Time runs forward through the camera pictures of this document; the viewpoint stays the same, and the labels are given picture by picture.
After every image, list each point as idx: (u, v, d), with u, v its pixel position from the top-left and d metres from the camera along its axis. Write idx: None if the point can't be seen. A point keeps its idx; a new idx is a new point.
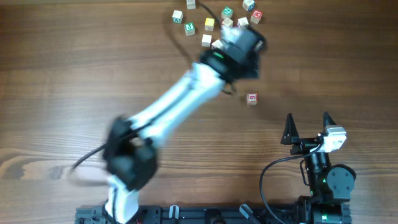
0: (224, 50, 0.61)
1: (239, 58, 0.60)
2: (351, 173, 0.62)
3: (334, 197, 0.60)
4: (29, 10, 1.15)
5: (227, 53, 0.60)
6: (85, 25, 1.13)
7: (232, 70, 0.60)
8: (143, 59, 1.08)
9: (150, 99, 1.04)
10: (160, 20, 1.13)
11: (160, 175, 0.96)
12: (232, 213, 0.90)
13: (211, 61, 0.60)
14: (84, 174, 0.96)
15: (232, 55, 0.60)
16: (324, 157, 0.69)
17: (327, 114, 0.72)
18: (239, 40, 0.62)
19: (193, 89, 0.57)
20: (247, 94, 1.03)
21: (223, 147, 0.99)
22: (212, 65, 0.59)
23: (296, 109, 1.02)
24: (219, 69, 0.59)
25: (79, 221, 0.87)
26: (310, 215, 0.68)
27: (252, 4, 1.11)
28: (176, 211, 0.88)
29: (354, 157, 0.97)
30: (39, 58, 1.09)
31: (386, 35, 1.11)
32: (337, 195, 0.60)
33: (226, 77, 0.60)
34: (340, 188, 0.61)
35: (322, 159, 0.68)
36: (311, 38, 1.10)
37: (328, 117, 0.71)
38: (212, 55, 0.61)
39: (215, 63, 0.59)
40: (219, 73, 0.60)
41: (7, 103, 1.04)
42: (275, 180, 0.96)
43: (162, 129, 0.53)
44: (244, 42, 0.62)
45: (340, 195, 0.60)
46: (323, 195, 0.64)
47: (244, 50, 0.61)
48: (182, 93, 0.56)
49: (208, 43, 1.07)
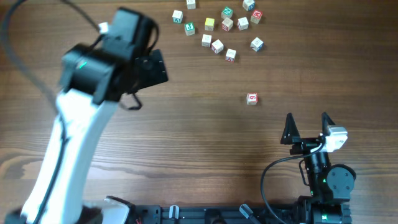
0: (118, 36, 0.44)
1: (126, 54, 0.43)
2: (351, 173, 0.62)
3: (334, 196, 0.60)
4: (29, 10, 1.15)
5: (102, 49, 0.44)
6: (85, 25, 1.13)
7: (122, 67, 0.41)
8: None
9: (150, 99, 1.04)
10: (160, 19, 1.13)
11: (160, 175, 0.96)
12: (232, 213, 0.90)
13: (83, 63, 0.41)
14: None
15: (116, 53, 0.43)
16: (324, 157, 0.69)
17: (326, 114, 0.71)
18: (115, 25, 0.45)
19: (69, 139, 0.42)
20: (247, 94, 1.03)
21: (223, 147, 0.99)
22: (83, 72, 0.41)
23: (296, 109, 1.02)
24: (102, 69, 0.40)
25: None
26: (310, 215, 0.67)
27: (252, 4, 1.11)
28: (176, 211, 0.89)
29: (354, 157, 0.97)
30: (38, 58, 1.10)
31: (386, 34, 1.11)
32: (337, 195, 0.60)
33: (109, 82, 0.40)
34: (339, 188, 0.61)
35: (320, 160, 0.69)
36: (311, 38, 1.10)
37: (328, 117, 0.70)
38: (78, 53, 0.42)
39: (94, 61, 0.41)
40: (109, 65, 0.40)
41: (7, 103, 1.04)
42: (275, 180, 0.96)
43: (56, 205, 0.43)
44: (132, 23, 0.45)
45: (339, 195, 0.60)
46: (323, 196, 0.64)
47: (130, 30, 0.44)
48: (60, 154, 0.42)
49: (208, 43, 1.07)
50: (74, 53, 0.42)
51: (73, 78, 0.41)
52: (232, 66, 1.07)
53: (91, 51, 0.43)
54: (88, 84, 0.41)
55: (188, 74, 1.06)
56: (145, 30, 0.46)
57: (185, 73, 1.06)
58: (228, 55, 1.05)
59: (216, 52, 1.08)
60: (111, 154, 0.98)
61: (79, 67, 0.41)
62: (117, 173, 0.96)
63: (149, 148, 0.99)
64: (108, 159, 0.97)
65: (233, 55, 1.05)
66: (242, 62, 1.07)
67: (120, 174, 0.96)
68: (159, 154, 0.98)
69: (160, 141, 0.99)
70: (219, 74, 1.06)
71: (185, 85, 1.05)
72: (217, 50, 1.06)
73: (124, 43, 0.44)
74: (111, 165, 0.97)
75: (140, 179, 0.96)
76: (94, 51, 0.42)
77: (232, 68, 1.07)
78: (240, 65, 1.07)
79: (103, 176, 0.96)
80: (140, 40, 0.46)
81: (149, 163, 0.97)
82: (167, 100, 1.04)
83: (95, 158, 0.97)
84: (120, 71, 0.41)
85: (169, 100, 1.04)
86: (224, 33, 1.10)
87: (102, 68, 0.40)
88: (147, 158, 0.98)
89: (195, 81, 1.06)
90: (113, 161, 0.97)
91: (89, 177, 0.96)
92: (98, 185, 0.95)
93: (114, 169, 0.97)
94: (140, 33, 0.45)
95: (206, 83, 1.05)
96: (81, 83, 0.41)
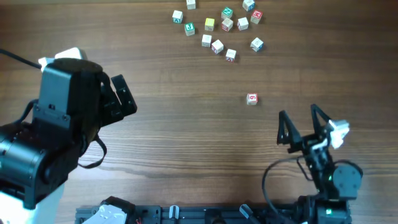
0: (51, 104, 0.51)
1: (64, 122, 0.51)
2: (357, 170, 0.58)
3: (340, 195, 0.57)
4: (28, 10, 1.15)
5: (41, 120, 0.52)
6: (84, 25, 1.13)
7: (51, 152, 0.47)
8: (143, 59, 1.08)
9: (150, 99, 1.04)
10: (160, 19, 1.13)
11: (160, 175, 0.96)
12: (232, 213, 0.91)
13: (7, 150, 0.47)
14: (85, 174, 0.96)
15: (56, 126, 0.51)
16: (326, 154, 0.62)
17: (316, 106, 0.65)
18: (45, 88, 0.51)
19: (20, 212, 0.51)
20: (247, 94, 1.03)
21: (223, 147, 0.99)
22: (11, 158, 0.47)
23: (296, 109, 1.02)
24: (31, 158, 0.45)
25: (79, 221, 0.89)
26: (313, 212, 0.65)
27: (252, 4, 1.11)
28: (176, 211, 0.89)
29: (354, 157, 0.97)
30: (38, 58, 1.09)
31: (385, 35, 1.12)
32: (344, 193, 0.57)
33: (39, 171, 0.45)
34: (346, 187, 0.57)
35: (323, 156, 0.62)
36: (311, 38, 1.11)
37: (318, 110, 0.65)
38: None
39: (20, 152, 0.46)
40: (37, 155, 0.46)
41: (6, 103, 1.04)
42: (274, 180, 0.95)
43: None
44: (64, 85, 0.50)
45: (346, 193, 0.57)
46: (326, 193, 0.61)
47: (66, 93, 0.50)
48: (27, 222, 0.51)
49: (208, 44, 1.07)
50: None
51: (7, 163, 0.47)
52: (232, 66, 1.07)
53: (14, 139, 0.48)
54: (23, 183, 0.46)
55: (188, 74, 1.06)
56: (81, 86, 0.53)
57: (185, 73, 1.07)
58: (228, 56, 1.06)
59: (216, 52, 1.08)
60: (111, 154, 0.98)
61: (0, 165, 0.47)
62: (117, 173, 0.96)
63: (149, 149, 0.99)
64: (108, 159, 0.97)
65: (233, 55, 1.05)
66: (242, 62, 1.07)
67: (120, 174, 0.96)
68: (159, 155, 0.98)
69: (160, 141, 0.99)
70: (219, 74, 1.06)
71: (185, 85, 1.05)
72: (217, 50, 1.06)
73: (60, 112, 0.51)
74: (111, 165, 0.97)
75: (140, 179, 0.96)
76: (22, 139, 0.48)
77: (232, 68, 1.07)
78: (240, 65, 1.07)
79: (103, 176, 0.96)
80: (81, 96, 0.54)
81: (149, 163, 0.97)
82: (167, 100, 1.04)
83: (95, 158, 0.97)
84: (50, 162, 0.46)
85: (169, 100, 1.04)
86: (224, 33, 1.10)
87: (31, 157, 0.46)
88: (147, 158, 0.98)
89: (194, 81, 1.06)
90: (113, 161, 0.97)
91: (89, 177, 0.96)
92: (98, 185, 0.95)
93: (114, 169, 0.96)
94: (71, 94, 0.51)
95: (206, 83, 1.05)
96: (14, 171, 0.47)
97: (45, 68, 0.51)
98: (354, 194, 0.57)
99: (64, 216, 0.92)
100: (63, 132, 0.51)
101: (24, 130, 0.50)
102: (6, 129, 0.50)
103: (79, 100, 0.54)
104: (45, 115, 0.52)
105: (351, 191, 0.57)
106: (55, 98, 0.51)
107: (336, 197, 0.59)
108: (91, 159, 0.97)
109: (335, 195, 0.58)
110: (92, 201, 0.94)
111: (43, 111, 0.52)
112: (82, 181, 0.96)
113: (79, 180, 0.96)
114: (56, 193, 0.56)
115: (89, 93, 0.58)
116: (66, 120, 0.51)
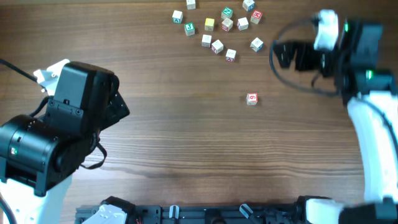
0: (65, 99, 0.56)
1: (78, 116, 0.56)
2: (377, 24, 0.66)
3: (357, 24, 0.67)
4: (28, 9, 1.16)
5: (58, 113, 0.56)
6: (84, 25, 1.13)
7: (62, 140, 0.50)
8: (143, 59, 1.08)
9: (150, 99, 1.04)
10: (160, 20, 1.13)
11: (160, 175, 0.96)
12: (232, 212, 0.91)
13: (22, 139, 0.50)
14: (85, 174, 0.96)
15: (71, 119, 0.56)
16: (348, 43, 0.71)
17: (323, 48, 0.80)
18: (61, 84, 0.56)
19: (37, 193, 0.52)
20: (247, 94, 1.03)
21: (223, 147, 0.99)
22: (25, 147, 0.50)
23: (296, 109, 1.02)
24: (44, 146, 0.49)
25: (79, 221, 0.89)
26: (348, 76, 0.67)
27: (252, 4, 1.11)
28: (176, 211, 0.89)
29: (353, 157, 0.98)
30: (38, 57, 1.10)
31: (385, 35, 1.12)
32: (369, 27, 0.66)
33: (52, 157, 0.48)
34: (371, 45, 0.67)
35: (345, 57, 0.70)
36: (311, 38, 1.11)
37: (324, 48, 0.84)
38: (13, 128, 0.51)
39: (33, 139, 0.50)
40: (50, 143, 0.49)
41: (6, 102, 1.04)
42: (274, 180, 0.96)
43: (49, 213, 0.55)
44: (81, 83, 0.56)
45: (369, 39, 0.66)
46: (349, 58, 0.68)
47: (81, 89, 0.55)
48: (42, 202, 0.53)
49: (208, 44, 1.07)
50: (8, 127, 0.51)
51: (20, 151, 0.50)
52: (232, 66, 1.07)
53: (28, 128, 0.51)
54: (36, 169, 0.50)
55: (188, 74, 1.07)
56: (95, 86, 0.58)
57: (185, 73, 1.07)
58: (228, 56, 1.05)
59: (216, 52, 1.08)
60: (111, 154, 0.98)
61: (15, 152, 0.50)
62: (117, 173, 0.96)
63: (149, 148, 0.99)
64: (108, 159, 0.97)
65: (233, 55, 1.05)
66: (242, 63, 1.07)
67: (120, 174, 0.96)
68: (159, 154, 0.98)
69: (160, 141, 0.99)
70: (219, 74, 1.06)
71: (185, 85, 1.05)
72: (217, 50, 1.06)
73: (73, 107, 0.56)
74: (111, 165, 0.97)
75: (140, 179, 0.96)
76: (35, 129, 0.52)
77: (232, 68, 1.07)
78: (240, 65, 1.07)
79: (103, 176, 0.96)
80: (94, 96, 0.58)
81: (150, 163, 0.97)
82: (167, 100, 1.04)
83: (95, 158, 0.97)
84: (61, 150, 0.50)
85: (169, 100, 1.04)
86: (224, 33, 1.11)
87: (43, 145, 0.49)
88: (147, 158, 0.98)
89: (194, 81, 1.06)
90: (113, 161, 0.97)
91: (89, 177, 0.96)
92: (98, 185, 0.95)
93: (114, 169, 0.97)
94: (86, 91, 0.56)
95: (206, 83, 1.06)
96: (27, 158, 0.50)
97: (64, 66, 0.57)
98: (373, 58, 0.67)
99: (64, 216, 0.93)
100: (75, 126, 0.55)
101: (37, 121, 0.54)
102: (21, 119, 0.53)
103: (92, 99, 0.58)
104: (60, 109, 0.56)
105: (375, 37, 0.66)
106: (71, 94, 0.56)
107: (362, 60, 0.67)
108: (91, 158, 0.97)
109: (360, 44, 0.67)
110: (92, 201, 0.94)
111: (58, 106, 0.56)
112: (82, 181, 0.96)
113: (79, 180, 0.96)
114: (66, 183, 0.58)
115: (104, 94, 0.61)
116: (80, 114, 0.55)
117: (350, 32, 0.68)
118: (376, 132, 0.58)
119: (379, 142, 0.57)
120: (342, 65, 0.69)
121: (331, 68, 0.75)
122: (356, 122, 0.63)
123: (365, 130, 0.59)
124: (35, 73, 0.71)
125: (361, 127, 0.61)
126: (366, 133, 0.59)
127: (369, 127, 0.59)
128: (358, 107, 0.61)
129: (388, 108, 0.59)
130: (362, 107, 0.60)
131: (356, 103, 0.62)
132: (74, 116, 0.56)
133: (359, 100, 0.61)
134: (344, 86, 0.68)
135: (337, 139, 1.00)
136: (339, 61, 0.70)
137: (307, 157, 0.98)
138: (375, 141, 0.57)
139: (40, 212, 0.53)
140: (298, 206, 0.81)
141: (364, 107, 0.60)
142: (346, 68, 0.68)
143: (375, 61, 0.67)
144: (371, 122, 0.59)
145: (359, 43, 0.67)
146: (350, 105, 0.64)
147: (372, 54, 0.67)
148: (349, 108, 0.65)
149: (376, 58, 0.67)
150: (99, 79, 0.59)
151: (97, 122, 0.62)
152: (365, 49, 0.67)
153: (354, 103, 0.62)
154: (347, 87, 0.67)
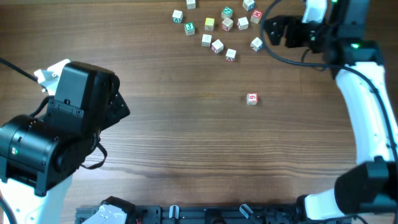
0: (66, 99, 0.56)
1: (78, 117, 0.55)
2: None
3: None
4: (28, 9, 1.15)
5: (58, 114, 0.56)
6: (84, 25, 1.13)
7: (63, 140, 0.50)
8: (143, 59, 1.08)
9: (150, 99, 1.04)
10: (160, 19, 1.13)
11: (160, 175, 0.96)
12: (232, 213, 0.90)
13: (22, 138, 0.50)
14: (85, 174, 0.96)
15: (72, 120, 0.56)
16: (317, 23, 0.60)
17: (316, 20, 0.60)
18: (62, 84, 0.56)
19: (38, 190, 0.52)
20: (247, 94, 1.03)
21: (223, 147, 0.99)
22: (25, 147, 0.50)
23: (296, 109, 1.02)
24: (45, 146, 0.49)
25: (79, 221, 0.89)
26: (334, 47, 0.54)
27: (252, 4, 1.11)
28: (176, 211, 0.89)
29: (354, 158, 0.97)
30: (38, 57, 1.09)
31: (386, 35, 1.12)
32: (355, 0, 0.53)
33: (52, 158, 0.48)
34: (357, 17, 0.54)
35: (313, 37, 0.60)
36: None
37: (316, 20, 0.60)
38: (15, 128, 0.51)
39: (33, 139, 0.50)
40: (50, 143, 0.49)
41: (6, 103, 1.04)
42: (275, 180, 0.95)
43: (50, 213, 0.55)
44: (82, 83, 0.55)
45: (354, 9, 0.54)
46: (336, 28, 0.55)
47: (82, 89, 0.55)
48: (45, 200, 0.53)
49: (208, 43, 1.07)
50: (9, 127, 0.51)
51: (21, 151, 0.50)
52: (232, 66, 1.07)
53: (29, 128, 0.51)
54: (37, 169, 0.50)
55: (188, 74, 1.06)
56: (96, 86, 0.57)
57: (185, 73, 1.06)
58: (228, 56, 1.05)
59: (216, 52, 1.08)
60: (111, 154, 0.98)
61: (15, 152, 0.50)
62: (117, 173, 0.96)
63: (149, 148, 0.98)
64: (108, 159, 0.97)
65: (233, 55, 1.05)
66: (242, 63, 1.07)
67: (120, 174, 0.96)
68: (159, 154, 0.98)
69: (160, 141, 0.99)
70: (219, 74, 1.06)
71: (185, 85, 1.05)
72: (217, 50, 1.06)
73: (74, 107, 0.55)
74: (111, 165, 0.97)
75: (140, 179, 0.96)
76: (35, 128, 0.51)
77: (232, 68, 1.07)
78: (240, 65, 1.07)
79: (103, 176, 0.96)
80: (95, 97, 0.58)
81: (149, 163, 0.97)
82: (167, 100, 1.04)
83: (95, 158, 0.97)
84: (61, 150, 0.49)
85: (169, 100, 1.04)
86: (224, 33, 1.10)
87: (44, 145, 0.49)
88: (147, 158, 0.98)
89: (194, 81, 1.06)
90: (113, 161, 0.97)
91: (89, 177, 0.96)
92: (98, 185, 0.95)
93: (114, 169, 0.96)
94: (86, 91, 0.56)
95: (206, 83, 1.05)
96: (28, 158, 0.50)
97: (64, 66, 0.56)
98: (360, 27, 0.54)
99: (64, 216, 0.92)
100: (76, 127, 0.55)
101: (38, 121, 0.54)
102: (22, 119, 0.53)
103: (93, 99, 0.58)
104: (61, 109, 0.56)
105: (361, 7, 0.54)
106: (73, 95, 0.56)
107: (349, 31, 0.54)
108: (91, 158, 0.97)
109: (349, 13, 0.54)
110: (92, 201, 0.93)
111: (60, 106, 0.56)
112: (82, 181, 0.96)
113: (79, 180, 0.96)
114: (66, 183, 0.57)
115: (105, 94, 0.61)
116: (81, 115, 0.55)
117: (337, 4, 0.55)
118: (365, 100, 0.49)
119: (369, 108, 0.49)
120: (329, 37, 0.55)
121: (318, 42, 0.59)
122: (344, 90, 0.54)
123: (354, 100, 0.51)
124: (36, 73, 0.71)
125: (351, 100, 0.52)
126: (357, 101, 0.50)
127: (357, 96, 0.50)
128: (346, 77, 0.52)
129: (374, 75, 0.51)
130: (348, 76, 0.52)
131: (346, 73, 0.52)
132: (76, 117, 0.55)
133: (345, 66, 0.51)
134: (329, 58, 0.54)
135: (337, 139, 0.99)
136: (324, 35, 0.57)
137: (308, 158, 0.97)
138: (367, 109, 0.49)
139: (39, 212, 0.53)
140: (298, 208, 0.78)
141: (351, 76, 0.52)
142: (331, 41, 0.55)
143: (362, 32, 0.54)
144: (358, 89, 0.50)
145: (344, 15, 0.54)
146: (338, 75, 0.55)
147: (359, 25, 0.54)
148: (338, 78, 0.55)
149: (363, 29, 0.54)
150: (100, 79, 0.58)
151: (97, 122, 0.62)
152: (352, 22, 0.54)
153: (342, 70, 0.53)
154: (334, 60, 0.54)
